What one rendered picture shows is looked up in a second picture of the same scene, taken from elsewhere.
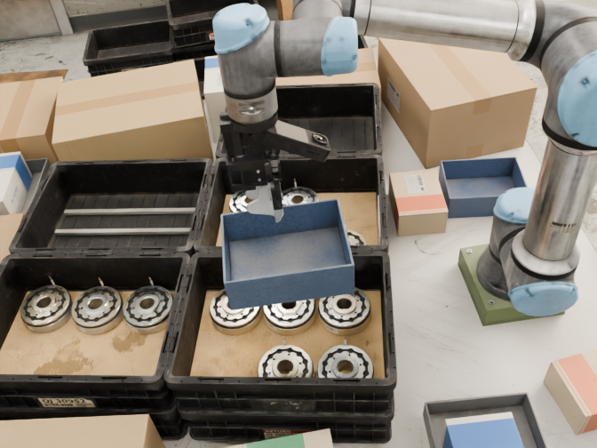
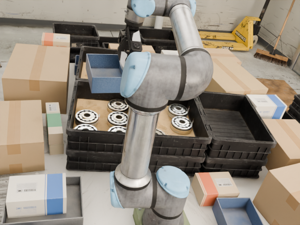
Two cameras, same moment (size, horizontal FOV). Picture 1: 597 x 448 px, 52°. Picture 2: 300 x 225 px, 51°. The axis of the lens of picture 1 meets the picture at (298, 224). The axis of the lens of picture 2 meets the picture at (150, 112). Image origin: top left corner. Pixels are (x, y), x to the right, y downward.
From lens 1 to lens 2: 1.23 m
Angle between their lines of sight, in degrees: 53
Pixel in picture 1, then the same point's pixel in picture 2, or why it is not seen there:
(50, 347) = not seen: hidden behind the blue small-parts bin
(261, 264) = (106, 74)
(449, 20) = (177, 31)
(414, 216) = (197, 180)
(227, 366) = (92, 107)
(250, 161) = (122, 32)
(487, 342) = (122, 215)
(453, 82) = not seen: outside the picture
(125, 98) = (229, 72)
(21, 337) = not seen: hidden behind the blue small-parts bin
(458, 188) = (240, 217)
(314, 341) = (103, 129)
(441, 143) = (264, 197)
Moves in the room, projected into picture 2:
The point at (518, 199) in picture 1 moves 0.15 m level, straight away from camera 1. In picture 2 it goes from (175, 173) to (219, 186)
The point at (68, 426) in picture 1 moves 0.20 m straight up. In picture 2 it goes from (64, 68) to (65, 32)
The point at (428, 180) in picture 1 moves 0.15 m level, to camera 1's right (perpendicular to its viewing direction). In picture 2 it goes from (228, 188) to (245, 218)
